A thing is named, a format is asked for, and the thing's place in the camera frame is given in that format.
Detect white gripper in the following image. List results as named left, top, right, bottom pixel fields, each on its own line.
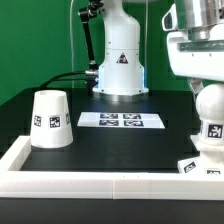
left=162, top=0, right=224, bottom=97

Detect white lamp bulb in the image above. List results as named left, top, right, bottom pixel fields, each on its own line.
left=196, top=84, right=224, bottom=146

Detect white lamp base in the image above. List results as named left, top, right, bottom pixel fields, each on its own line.
left=177, top=135, right=224, bottom=176

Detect white lamp shade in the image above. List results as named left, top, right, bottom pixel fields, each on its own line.
left=30, top=90, right=73, bottom=149

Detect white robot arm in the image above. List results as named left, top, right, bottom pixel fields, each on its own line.
left=93, top=0, right=224, bottom=101

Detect white marker plate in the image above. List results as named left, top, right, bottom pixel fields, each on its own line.
left=78, top=112, right=165, bottom=129

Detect white U-shaped fence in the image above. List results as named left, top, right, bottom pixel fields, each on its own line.
left=0, top=136, right=224, bottom=200

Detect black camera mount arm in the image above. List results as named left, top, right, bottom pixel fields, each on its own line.
left=78, top=0, right=103, bottom=70

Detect black cables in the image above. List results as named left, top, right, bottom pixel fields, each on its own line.
left=43, top=69, right=100, bottom=90

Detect white cable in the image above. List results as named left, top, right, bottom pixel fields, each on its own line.
left=69, top=0, right=76, bottom=90

